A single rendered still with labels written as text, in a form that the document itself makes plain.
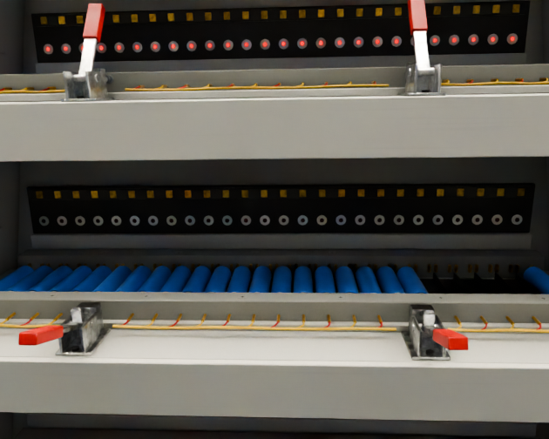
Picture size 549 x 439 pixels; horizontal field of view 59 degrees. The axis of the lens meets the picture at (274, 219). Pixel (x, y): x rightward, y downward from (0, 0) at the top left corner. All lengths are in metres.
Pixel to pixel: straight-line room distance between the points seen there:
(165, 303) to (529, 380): 0.28
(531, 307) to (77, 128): 0.38
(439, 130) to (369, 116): 0.05
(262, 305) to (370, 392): 0.11
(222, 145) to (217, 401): 0.19
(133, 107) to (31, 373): 0.21
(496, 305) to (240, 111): 0.25
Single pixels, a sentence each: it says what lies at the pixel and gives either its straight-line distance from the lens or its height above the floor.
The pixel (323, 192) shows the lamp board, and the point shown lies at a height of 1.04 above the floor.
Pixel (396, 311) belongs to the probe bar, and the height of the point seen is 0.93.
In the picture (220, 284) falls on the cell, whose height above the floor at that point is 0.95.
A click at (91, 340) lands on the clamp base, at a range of 0.41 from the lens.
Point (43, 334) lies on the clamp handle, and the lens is 0.36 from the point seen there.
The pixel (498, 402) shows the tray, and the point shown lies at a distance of 0.41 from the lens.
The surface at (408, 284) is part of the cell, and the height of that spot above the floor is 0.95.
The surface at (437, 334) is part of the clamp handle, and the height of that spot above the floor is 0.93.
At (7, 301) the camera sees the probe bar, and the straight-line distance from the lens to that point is 0.48.
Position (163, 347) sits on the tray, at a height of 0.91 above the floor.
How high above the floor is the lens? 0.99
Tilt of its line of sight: 3 degrees up
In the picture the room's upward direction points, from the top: straight up
